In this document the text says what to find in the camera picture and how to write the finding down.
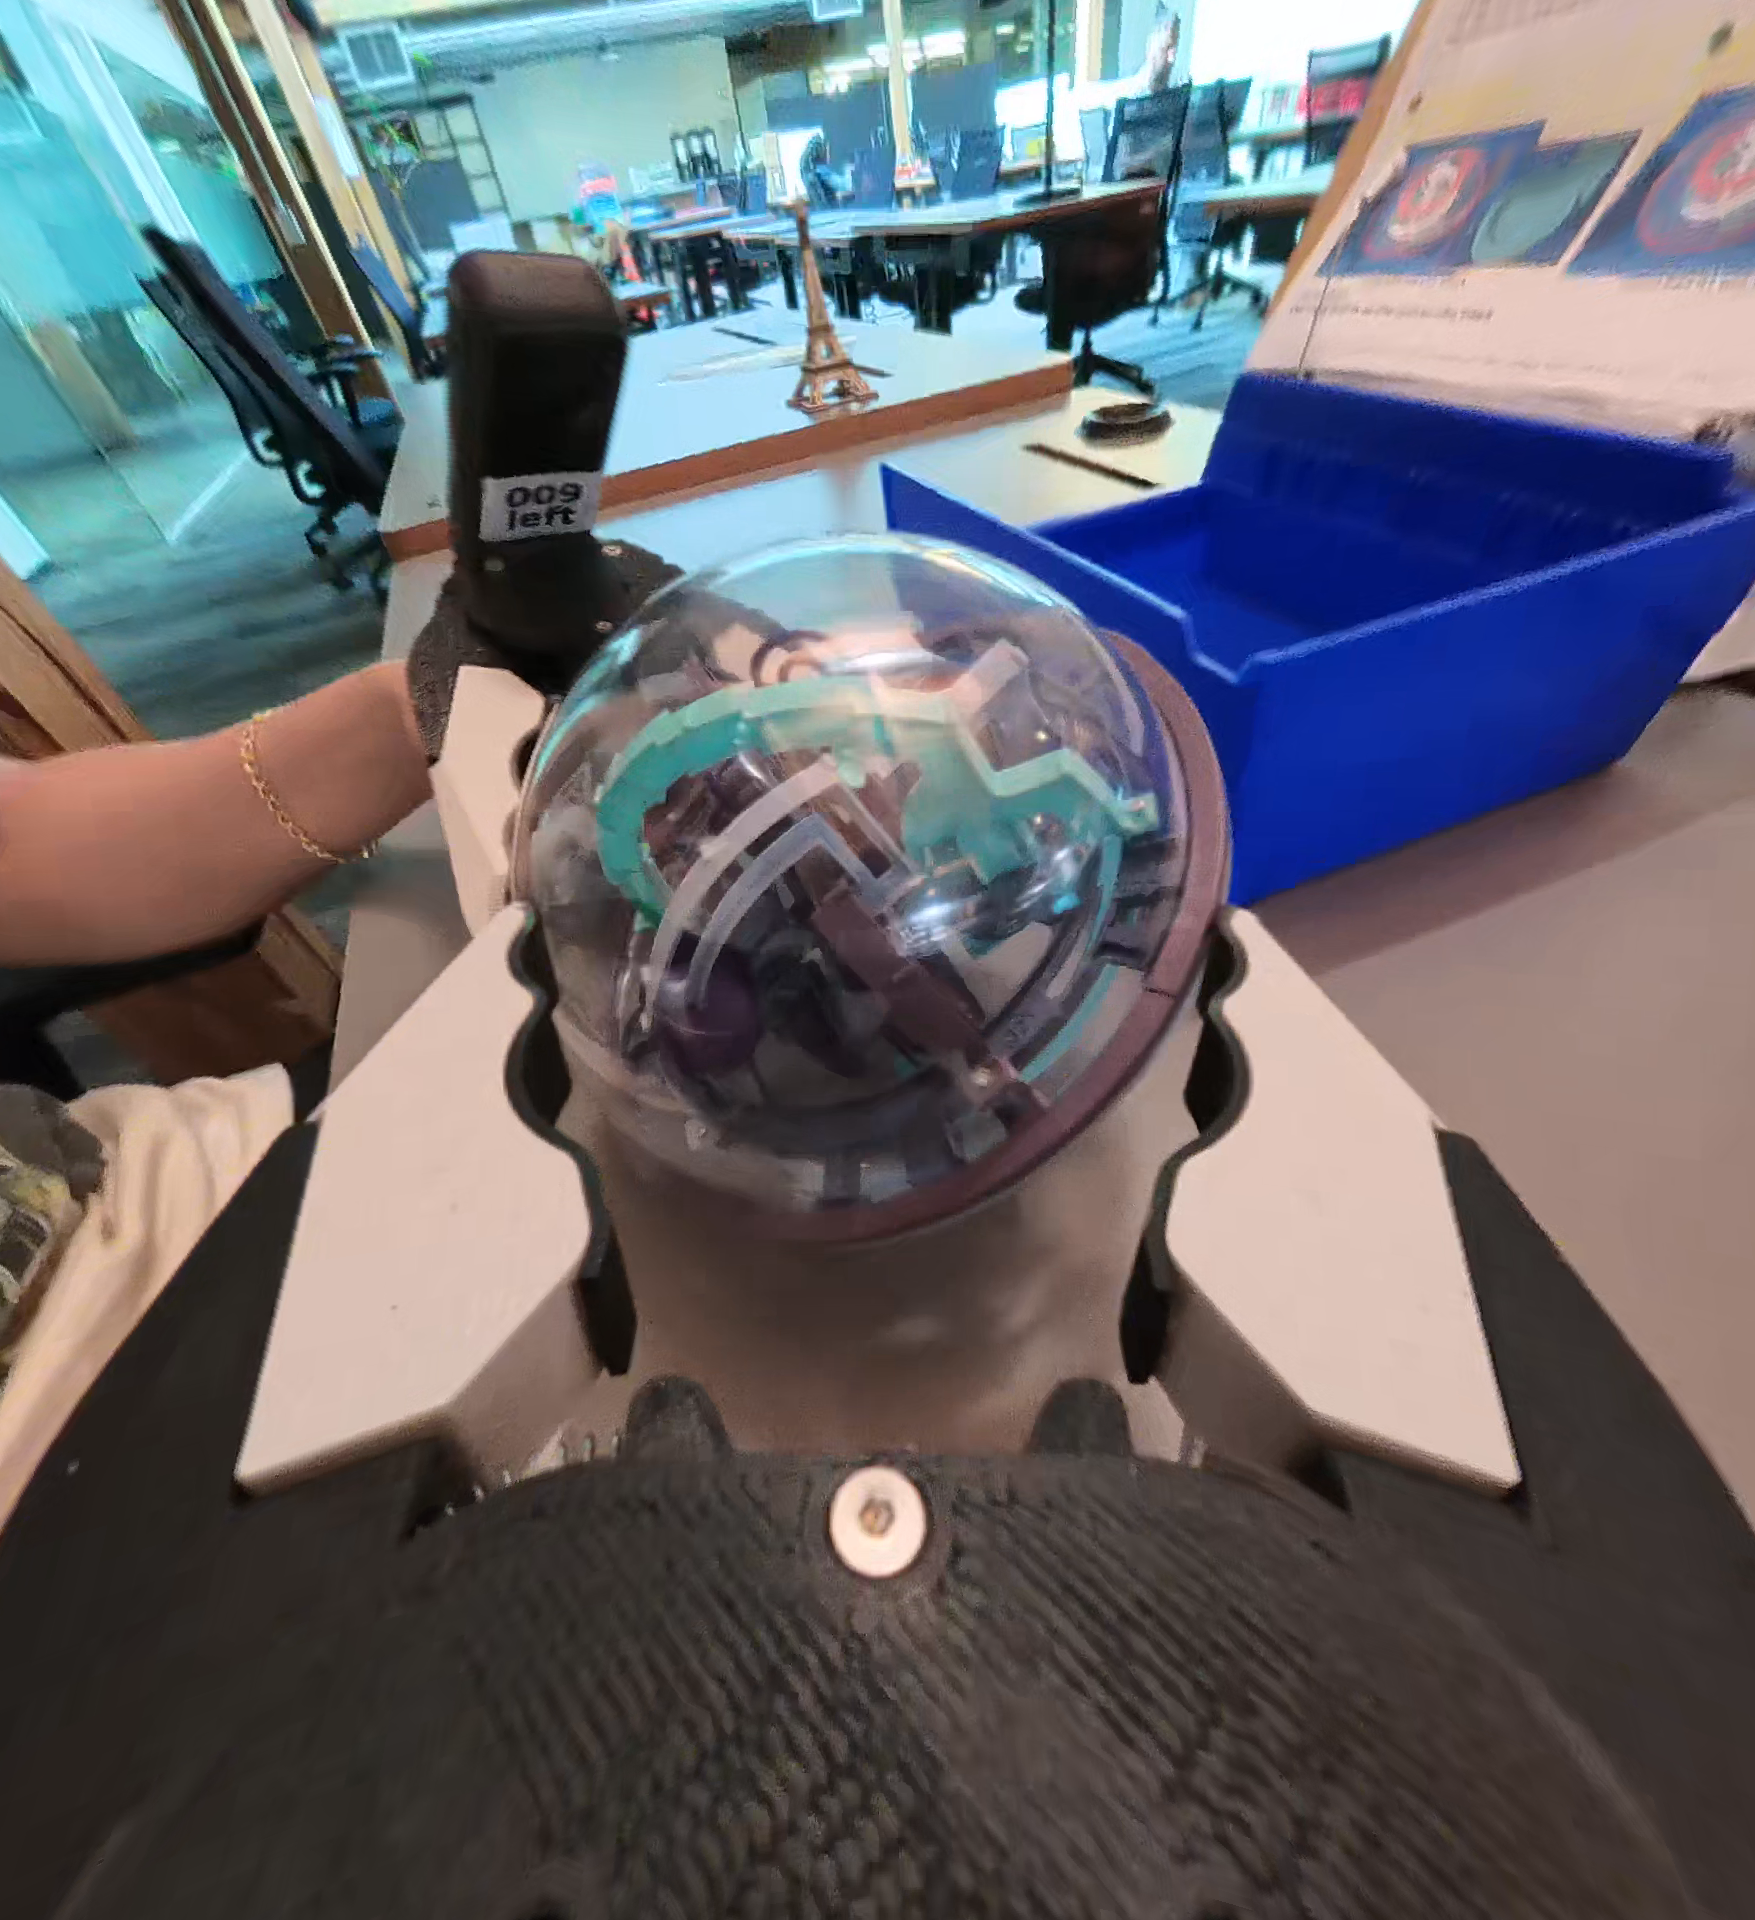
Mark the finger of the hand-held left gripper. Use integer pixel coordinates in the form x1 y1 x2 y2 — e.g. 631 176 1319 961
431 663 552 936

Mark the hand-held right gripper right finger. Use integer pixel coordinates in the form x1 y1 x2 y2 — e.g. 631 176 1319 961
1119 904 1523 1498

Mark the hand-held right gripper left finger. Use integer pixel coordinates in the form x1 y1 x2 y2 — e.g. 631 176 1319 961
232 899 639 1498

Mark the clear plastic maze ball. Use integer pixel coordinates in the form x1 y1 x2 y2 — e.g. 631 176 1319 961
508 532 1237 1245

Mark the person's left forearm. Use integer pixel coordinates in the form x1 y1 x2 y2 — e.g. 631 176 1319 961
0 706 369 967

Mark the person's left hand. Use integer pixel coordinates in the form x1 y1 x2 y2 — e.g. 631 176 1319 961
268 663 440 862

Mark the black office chair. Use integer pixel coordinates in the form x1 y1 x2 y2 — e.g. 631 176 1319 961
0 921 275 1098
1079 83 1194 398
141 226 410 604

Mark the person's white shirt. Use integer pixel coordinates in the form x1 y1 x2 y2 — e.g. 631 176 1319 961
0 1057 305 1695

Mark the metal tower model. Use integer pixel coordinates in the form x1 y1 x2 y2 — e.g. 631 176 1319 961
786 202 882 418

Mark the blue plastic bin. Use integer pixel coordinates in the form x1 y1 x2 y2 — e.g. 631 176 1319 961
879 371 1755 909

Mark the printed instruction sheet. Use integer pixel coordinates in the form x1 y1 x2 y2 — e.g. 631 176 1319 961
1252 0 1755 438

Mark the gold chain bracelet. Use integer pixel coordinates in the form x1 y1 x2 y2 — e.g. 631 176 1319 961
238 710 382 868

